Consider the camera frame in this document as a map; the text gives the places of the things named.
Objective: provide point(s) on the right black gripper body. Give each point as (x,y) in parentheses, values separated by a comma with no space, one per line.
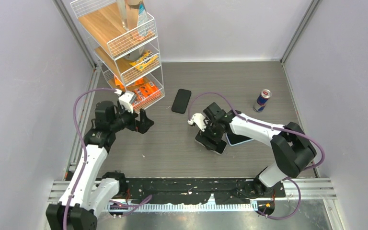
(212,130)

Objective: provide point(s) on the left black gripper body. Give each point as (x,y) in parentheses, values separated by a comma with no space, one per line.
(126,120)

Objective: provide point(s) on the black phone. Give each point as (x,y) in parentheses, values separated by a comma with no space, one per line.
(217,147)

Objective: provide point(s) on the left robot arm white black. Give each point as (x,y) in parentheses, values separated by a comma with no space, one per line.
(81,205)

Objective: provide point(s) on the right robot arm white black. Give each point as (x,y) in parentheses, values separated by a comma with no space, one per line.
(291,149)

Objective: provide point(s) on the phone in light blue case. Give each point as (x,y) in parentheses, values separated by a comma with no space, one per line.
(234,139)

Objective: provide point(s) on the black phone case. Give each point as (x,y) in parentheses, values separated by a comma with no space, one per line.
(181,101)

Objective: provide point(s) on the orange snack packs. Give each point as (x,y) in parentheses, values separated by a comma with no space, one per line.
(146,92)

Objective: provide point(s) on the yellow snack bag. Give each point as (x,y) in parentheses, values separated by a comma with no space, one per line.
(147,58)

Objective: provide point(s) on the red bull can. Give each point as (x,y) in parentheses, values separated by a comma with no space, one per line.
(262,100)

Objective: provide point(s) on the blue white bottle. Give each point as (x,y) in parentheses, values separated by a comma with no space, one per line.
(142,20)

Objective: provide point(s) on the clear bottle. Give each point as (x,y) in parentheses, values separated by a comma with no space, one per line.
(122,13)

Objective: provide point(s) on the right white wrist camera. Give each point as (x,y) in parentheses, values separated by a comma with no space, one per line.
(198,120)

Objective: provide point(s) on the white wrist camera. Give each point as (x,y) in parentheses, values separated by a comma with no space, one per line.
(198,120)
(126,99)

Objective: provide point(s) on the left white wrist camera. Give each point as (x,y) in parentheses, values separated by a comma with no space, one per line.
(126,99)

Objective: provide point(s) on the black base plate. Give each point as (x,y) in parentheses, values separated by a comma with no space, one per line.
(193,191)

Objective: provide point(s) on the white wire shelf rack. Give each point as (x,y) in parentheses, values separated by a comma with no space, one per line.
(115,47)

